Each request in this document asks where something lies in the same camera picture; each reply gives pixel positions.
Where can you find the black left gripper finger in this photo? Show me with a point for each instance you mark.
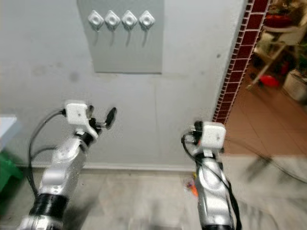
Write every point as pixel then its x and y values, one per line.
pixel 111 117

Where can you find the white wall hook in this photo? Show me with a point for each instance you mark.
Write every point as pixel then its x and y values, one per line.
pixel 112 20
pixel 129 20
pixel 96 20
pixel 147 19

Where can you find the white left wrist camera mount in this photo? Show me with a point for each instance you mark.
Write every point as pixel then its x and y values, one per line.
pixel 76 114

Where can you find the grey hook board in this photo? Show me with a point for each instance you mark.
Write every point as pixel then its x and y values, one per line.
pixel 124 57

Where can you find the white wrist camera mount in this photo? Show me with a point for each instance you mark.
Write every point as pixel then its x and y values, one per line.
pixel 76 114
pixel 213 136

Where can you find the green plastic stool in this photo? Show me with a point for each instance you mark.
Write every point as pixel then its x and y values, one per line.
pixel 9 170

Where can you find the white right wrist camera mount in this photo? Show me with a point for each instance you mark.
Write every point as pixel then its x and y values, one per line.
pixel 213 136

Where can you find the white bucket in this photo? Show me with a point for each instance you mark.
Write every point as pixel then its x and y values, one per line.
pixel 296 86

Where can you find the orange plastic shape toy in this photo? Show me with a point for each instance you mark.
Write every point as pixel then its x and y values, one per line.
pixel 194 189

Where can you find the white marble skirting board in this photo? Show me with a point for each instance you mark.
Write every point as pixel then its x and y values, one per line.
pixel 124 166

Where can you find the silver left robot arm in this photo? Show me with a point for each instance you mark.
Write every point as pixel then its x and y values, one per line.
pixel 60 177

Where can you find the red plastic basin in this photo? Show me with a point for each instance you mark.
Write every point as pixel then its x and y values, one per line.
pixel 269 80

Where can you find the dark red bowl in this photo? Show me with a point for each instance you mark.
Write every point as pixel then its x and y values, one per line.
pixel 276 20

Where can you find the white plastic chair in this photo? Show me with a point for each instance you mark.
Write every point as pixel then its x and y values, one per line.
pixel 285 33

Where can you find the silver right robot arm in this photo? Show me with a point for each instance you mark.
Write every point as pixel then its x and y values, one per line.
pixel 213 191

